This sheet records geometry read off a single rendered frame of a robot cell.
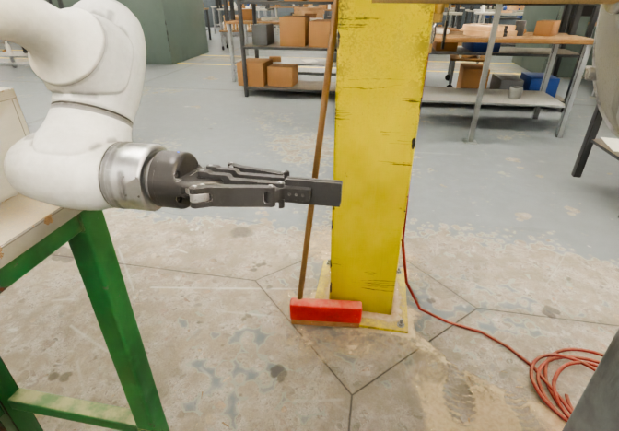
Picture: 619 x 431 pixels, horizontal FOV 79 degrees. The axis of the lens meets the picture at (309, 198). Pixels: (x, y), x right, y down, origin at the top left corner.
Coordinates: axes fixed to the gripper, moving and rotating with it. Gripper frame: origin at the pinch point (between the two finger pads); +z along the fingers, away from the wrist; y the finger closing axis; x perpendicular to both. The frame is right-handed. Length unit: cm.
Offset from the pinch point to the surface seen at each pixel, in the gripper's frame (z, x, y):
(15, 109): -54, 6, -12
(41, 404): -80, -78, -23
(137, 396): -45, -64, -19
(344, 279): -1, -70, -94
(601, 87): 27.5, 13.5, 2.4
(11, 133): -54, 2, -10
